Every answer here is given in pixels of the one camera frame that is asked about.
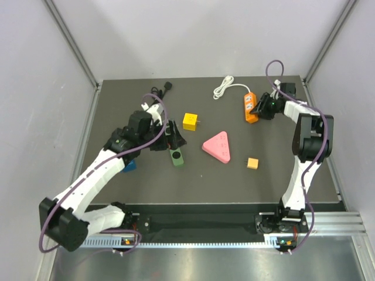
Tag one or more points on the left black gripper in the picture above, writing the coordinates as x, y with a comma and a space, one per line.
177, 140

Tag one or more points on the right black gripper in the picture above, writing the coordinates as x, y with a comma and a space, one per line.
261, 107

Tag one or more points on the orange yellow cube socket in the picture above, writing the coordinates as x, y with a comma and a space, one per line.
250, 101

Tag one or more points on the green power strip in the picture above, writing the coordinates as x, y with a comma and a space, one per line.
175, 151

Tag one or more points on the yellow cube plug adapter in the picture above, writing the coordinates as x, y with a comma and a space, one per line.
190, 121

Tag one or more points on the pink triangular socket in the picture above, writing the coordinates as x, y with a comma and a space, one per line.
218, 147

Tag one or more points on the blue cube plug adapter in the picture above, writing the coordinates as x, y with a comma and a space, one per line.
130, 166

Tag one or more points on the yellow plug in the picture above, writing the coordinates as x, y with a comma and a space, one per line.
252, 163

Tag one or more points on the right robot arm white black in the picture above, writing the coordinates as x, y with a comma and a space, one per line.
311, 145

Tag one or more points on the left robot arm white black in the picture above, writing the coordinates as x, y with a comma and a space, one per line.
66, 220

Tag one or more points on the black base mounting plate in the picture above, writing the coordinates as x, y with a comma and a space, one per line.
249, 222

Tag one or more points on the grey slotted cable duct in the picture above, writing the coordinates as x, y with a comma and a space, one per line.
120, 242

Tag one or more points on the aluminium frame post right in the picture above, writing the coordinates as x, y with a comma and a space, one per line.
334, 31

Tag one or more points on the aluminium frame post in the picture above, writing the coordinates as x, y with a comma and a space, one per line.
68, 37
334, 31

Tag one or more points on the aluminium frame rail front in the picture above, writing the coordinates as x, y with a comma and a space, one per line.
334, 224

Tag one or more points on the aluminium frame post left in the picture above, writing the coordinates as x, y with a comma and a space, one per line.
68, 37

